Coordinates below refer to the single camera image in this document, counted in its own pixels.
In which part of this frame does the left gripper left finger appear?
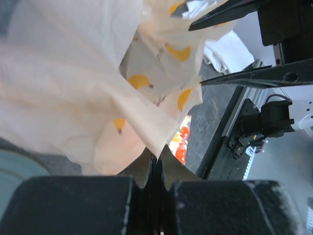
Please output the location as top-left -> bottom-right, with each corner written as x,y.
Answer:
118,148 -> 157,235

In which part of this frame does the floral folded cloth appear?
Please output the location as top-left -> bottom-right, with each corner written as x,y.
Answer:
169,115 -> 192,165

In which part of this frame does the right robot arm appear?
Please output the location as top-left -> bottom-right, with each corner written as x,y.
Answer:
189,0 -> 313,137

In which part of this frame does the white folded cloth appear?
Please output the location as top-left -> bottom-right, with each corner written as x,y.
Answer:
203,31 -> 255,74

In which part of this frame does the banana print plastic bag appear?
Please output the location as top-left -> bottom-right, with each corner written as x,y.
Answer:
0,0 -> 236,174

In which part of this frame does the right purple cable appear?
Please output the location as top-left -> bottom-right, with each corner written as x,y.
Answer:
265,94 -> 293,103

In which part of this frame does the grey green plate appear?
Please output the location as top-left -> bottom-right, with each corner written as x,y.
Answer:
0,150 -> 50,212

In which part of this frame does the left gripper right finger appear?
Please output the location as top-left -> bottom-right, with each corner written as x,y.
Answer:
156,145 -> 201,235

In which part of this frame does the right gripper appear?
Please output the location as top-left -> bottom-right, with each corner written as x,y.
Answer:
188,0 -> 313,88

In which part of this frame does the white slotted cable duct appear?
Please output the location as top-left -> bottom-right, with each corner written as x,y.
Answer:
243,146 -> 256,180

